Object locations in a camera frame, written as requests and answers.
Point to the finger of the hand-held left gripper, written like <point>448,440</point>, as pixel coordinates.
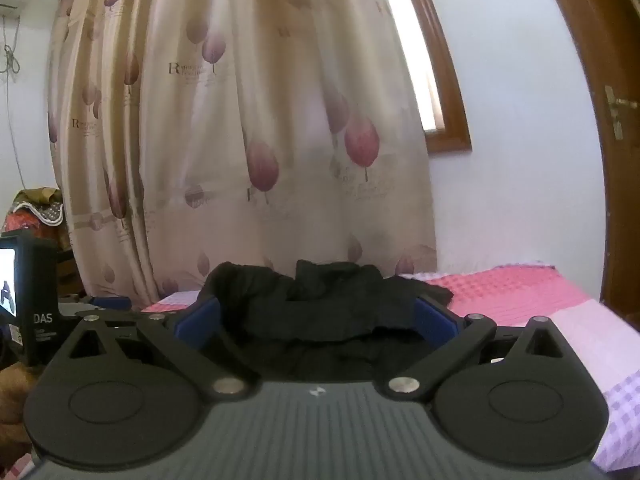
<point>112,303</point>

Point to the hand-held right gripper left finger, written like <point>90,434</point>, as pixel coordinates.
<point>197,324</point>

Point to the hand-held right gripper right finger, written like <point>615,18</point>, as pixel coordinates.
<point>434,320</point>

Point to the black garment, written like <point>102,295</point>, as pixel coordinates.
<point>325,310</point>

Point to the person's left hand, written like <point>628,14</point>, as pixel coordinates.
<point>12,405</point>

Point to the red patterned cloth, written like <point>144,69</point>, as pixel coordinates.
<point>12,222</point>

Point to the pink checked bed sheet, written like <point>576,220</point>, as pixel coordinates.
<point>525,300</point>

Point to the beige leaf print curtain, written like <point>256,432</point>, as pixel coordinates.
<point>240,110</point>

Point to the wooden door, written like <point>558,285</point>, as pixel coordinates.
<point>600,35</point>

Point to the wooden window frame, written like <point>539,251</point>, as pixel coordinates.
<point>450,110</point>

